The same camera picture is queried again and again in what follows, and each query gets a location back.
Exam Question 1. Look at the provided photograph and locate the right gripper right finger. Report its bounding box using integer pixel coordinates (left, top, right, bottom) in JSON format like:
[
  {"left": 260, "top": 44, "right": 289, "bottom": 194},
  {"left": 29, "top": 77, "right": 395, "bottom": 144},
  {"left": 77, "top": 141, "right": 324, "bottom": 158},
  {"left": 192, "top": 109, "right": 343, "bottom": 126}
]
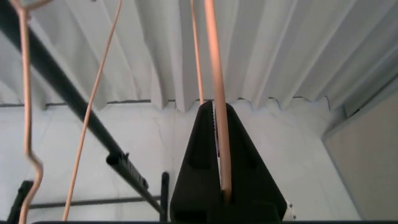
[{"left": 223, "top": 103, "right": 288, "bottom": 223}]

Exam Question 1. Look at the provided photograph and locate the black clothes rack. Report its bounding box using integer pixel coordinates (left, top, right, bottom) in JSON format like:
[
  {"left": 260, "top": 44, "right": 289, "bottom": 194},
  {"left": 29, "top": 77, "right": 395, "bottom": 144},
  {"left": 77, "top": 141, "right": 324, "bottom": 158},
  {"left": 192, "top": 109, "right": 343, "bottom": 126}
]
[{"left": 0, "top": 0, "right": 171, "bottom": 223}]

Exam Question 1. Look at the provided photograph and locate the white curtain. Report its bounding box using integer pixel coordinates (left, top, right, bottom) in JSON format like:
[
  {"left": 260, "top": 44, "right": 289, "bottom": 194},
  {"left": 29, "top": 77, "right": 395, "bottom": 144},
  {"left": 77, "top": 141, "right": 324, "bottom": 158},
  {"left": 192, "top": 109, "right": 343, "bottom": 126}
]
[{"left": 0, "top": 0, "right": 398, "bottom": 113}]

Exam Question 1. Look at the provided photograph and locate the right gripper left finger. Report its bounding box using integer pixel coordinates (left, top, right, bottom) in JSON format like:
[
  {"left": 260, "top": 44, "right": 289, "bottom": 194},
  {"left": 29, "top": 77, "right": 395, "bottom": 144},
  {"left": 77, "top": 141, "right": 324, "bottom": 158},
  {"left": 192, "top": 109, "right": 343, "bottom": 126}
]
[{"left": 170, "top": 100, "right": 224, "bottom": 223}]

